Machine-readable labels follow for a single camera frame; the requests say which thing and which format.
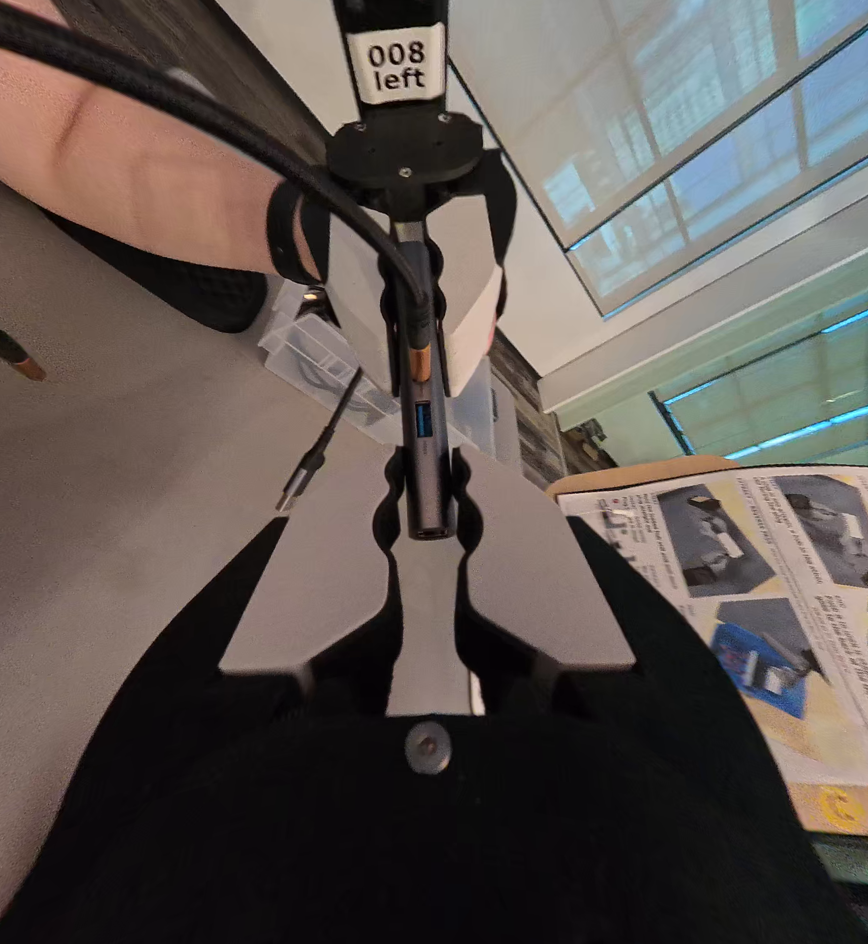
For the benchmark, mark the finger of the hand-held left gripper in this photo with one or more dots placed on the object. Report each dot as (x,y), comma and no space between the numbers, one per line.
(466,295)
(357,295)

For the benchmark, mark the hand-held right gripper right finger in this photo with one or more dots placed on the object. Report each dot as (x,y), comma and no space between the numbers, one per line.
(545,590)

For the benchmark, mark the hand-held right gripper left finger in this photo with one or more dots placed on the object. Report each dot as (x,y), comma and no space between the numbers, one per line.
(316,590)

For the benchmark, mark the clear plastic bin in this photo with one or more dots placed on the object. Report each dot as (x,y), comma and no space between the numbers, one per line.
(309,347)

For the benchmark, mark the slim grey usb hub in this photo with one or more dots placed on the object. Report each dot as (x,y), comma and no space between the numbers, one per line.
(431,487)

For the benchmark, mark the person's left forearm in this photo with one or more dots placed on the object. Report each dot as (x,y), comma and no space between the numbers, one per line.
(109,162)

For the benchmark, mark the instruction poster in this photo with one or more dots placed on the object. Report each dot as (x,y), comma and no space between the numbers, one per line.
(788,620)

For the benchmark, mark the large glass window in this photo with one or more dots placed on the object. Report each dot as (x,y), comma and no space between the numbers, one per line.
(700,148)

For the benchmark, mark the instruction sheet on stand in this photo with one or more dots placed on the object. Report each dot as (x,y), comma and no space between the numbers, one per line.
(788,804)

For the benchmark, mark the yellow smiley sticker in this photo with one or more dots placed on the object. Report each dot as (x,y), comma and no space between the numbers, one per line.
(843,807)

